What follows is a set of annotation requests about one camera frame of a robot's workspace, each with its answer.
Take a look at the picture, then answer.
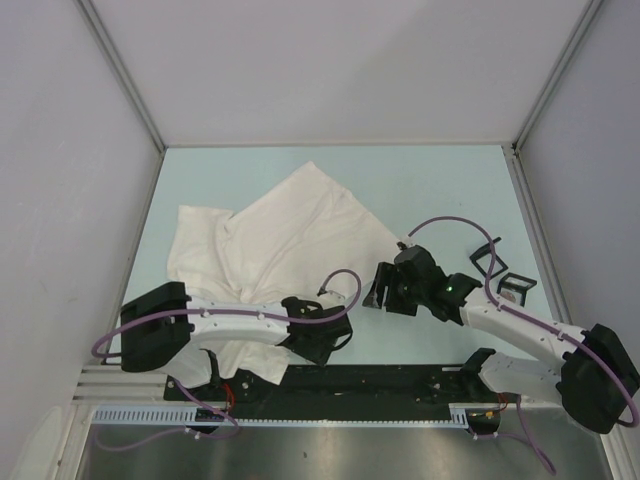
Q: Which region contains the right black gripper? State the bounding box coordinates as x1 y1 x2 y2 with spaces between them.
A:
362 262 426 317

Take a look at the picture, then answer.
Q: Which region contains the white t-shirt garment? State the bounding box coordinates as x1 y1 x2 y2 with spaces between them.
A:
167 159 414 384

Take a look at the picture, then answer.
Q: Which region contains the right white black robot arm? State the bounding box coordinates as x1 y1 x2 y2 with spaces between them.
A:
363 246 639 434

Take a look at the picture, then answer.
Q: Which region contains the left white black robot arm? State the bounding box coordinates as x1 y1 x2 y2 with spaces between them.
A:
120 282 353 400

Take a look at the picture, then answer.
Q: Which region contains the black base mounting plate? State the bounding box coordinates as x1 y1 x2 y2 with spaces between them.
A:
191 365 516 420

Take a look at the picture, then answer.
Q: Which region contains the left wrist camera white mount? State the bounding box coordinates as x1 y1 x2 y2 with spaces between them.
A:
317 287 345 303

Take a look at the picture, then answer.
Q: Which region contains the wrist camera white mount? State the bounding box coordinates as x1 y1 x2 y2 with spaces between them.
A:
317 287 345 303
397 235 414 251

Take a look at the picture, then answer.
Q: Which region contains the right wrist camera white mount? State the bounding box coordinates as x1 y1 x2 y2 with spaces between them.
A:
397 235 414 251

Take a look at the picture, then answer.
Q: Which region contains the upper black square frame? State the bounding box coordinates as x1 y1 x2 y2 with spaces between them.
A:
469 236 509 279

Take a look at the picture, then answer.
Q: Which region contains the black square frame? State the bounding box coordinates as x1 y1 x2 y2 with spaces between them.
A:
469 236 509 279
497 272 538 306

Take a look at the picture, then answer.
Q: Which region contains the lower black square frame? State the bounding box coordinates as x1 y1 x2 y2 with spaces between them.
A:
497 272 538 306

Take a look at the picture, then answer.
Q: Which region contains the grey slotted cable duct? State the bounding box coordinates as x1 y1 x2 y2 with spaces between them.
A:
92 402 501 431

